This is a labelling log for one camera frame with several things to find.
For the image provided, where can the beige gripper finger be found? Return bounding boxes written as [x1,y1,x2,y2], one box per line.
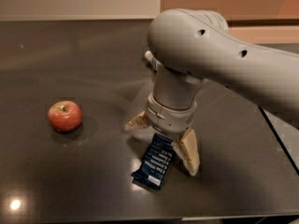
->
[172,128,200,176]
[124,112,150,132]

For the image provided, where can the grey side table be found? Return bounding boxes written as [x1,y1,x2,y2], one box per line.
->
[259,108,299,174]

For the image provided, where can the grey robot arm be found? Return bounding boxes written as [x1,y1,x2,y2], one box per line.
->
[124,8,299,175]

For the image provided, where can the red apple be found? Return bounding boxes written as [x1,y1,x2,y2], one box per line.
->
[48,101,82,133]

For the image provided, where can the clear plastic water bottle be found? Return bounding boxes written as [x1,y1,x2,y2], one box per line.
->
[144,50,161,70]

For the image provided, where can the dark blue rxbar wrapper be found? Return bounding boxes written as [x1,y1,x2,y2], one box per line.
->
[131,133,175,189]

